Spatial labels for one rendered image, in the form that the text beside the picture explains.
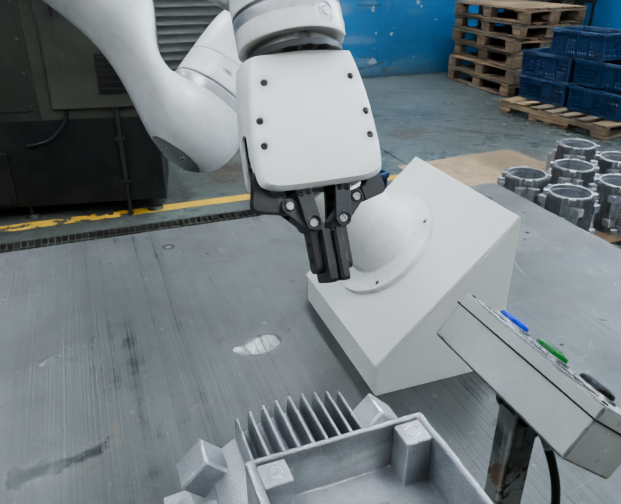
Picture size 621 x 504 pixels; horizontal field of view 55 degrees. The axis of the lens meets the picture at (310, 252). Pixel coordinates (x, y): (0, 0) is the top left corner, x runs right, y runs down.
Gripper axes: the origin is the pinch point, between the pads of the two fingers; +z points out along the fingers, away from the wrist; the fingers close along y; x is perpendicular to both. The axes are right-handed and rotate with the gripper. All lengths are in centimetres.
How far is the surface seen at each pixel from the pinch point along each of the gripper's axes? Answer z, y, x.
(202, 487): 12.9, 12.6, 4.4
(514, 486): 24.0, -15.7, -5.4
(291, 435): 10.4, 7.1, 7.2
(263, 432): 10.6, 8.2, 4.2
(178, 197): -54, -27, -336
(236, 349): 12, 0, -53
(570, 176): -15, -171, -162
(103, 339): 7, 20, -62
